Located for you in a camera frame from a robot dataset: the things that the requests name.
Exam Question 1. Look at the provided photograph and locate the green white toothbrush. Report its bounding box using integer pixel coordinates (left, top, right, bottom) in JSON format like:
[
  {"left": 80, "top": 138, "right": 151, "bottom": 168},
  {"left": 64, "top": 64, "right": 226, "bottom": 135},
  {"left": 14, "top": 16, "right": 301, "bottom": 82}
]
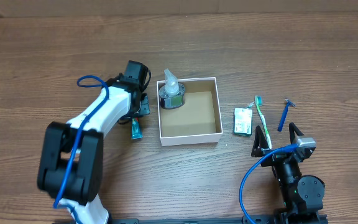
[{"left": 254, "top": 95, "right": 272, "bottom": 149}]

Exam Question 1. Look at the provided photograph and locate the blue disposable razor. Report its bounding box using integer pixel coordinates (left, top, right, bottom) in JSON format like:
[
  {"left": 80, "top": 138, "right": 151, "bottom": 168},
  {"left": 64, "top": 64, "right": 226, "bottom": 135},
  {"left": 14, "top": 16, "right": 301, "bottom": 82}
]
[{"left": 277, "top": 98, "right": 296, "bottom": 132}]

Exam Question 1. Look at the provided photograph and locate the white cardboard box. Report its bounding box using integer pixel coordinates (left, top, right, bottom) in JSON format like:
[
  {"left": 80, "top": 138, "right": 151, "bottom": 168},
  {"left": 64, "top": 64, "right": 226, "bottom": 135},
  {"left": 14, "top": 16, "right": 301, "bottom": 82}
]
[{"left": 157, "top": 77, "right": 223, "bottom": 146}]

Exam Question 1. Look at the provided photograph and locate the green white floss packet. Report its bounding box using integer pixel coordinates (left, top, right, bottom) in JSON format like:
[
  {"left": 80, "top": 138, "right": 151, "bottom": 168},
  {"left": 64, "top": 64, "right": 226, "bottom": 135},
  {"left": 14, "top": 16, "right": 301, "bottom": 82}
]
[{"left": 234, "top": 108, "right": 253, "bottom": 136}]

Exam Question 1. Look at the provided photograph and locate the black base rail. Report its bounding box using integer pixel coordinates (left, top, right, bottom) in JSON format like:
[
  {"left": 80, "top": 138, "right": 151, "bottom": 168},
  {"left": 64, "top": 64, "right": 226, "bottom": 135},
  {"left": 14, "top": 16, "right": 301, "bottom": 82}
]
[{"left": 110, "top": 214, "right": 328, "bottom": 224}]

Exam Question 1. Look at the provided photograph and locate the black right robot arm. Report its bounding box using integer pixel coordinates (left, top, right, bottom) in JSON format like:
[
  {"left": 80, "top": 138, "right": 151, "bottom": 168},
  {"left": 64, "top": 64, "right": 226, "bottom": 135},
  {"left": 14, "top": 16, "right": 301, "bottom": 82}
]
[{"left": 251, "top": 123, "right": 328, "bottom": 224}]

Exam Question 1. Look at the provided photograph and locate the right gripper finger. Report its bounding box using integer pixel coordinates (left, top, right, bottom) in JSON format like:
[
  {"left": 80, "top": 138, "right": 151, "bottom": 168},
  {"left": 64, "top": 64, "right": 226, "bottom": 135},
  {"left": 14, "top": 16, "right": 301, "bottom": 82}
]
[
  {"left": 289, "top": 123, "right": 304, "bottom": 144},
  {"left": 251, "top": 126, "right": 270, "bottom": 157}
]

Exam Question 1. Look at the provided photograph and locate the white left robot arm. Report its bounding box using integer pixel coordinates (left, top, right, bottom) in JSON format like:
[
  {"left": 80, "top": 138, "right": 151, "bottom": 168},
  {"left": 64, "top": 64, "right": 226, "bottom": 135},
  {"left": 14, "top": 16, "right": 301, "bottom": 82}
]
[{"left": 37, "top": 74, "right": 150, "bottom": 223}]

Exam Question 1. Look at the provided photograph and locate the green red toothpaste tube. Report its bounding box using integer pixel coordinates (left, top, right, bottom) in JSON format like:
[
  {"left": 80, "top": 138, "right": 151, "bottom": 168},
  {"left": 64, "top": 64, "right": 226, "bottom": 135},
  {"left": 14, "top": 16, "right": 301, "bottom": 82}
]
[{"left": 131, "top": 118, "right": 143, "bottom": 140}]

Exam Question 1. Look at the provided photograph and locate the clear soap pump bottle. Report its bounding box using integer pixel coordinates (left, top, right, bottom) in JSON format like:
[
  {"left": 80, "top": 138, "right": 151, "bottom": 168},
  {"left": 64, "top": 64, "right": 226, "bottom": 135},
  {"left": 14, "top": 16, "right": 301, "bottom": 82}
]
[{"left": 158, "top": 68, "right": 185, "bottom": 110}]

